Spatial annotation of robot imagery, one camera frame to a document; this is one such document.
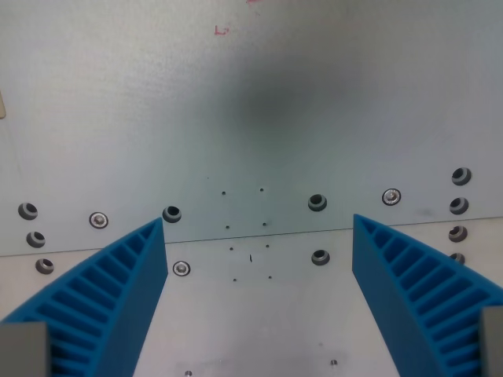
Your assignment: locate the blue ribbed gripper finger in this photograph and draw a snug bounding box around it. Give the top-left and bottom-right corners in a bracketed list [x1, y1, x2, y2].
[351, 213, 503, 377]
[0, 217, 170, 377]

